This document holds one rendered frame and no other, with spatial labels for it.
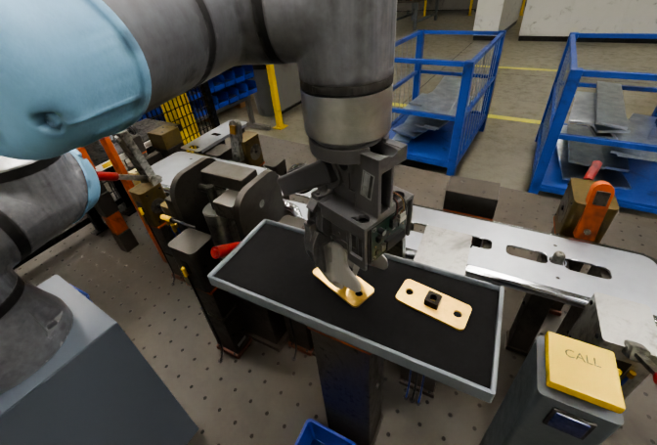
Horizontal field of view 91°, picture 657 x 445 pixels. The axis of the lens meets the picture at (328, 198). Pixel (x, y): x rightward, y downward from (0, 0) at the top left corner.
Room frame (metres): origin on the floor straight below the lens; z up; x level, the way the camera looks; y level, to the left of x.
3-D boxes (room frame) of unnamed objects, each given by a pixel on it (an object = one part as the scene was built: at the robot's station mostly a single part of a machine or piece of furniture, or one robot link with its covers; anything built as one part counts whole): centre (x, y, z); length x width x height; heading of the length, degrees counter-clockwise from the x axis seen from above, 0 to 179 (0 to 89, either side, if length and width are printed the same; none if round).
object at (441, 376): (0.28, -0.01, 1.16); 0.37 x 0.14 x 0.02; 60
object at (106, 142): (0.83, 0.59, 0.95); 0.03 x 0.01 x 0.50; 60
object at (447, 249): (0.37, -0.18, 0.90); 0.13 x 0.08 x 0.41; 150
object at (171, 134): (1.17, 0.60, 0.88); 0.08 x 0.08 x 0.36; 60
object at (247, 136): (1.08, 0.27, 0.87); 0.12 x 0.07 x 0.35; 150
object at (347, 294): (0.28, -0.01, 1.17); 0.08 x 0.04 x 0.01; 40
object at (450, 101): (2.88, -1.05, 0.47); 1.20 x 0.80 x 0.95; 144
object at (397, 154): (0.26, -0.03, 1.32); 0.09 x 0.08 x 0.12; 40
